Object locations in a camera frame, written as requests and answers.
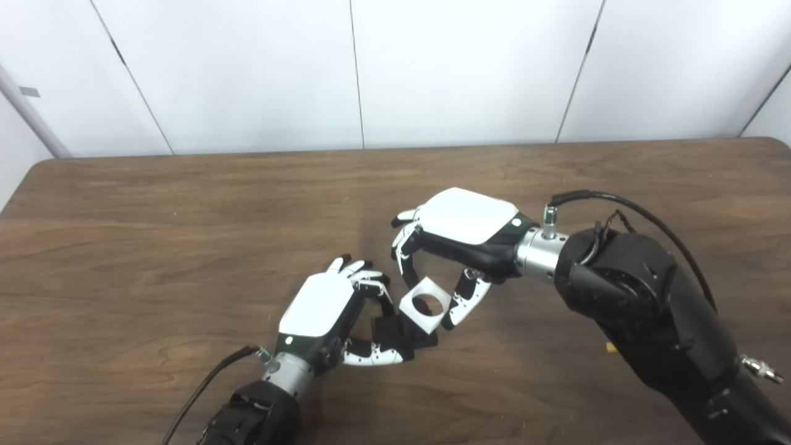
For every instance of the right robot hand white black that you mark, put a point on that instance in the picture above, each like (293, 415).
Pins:
(463, 216)

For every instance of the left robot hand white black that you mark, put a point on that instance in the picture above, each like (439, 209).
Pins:
(315, 306)

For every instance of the black peg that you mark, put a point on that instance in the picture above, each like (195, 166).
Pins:
(389, 334)

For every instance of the white square piece with hole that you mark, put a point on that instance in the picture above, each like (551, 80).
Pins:
(411, 315)

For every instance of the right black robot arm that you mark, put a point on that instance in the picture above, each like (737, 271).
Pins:
(642, 296)

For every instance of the grey wall corner strip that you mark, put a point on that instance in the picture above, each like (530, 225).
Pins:
(31, 114)

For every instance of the small grey wall tag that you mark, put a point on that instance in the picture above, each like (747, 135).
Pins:
(29, 92)

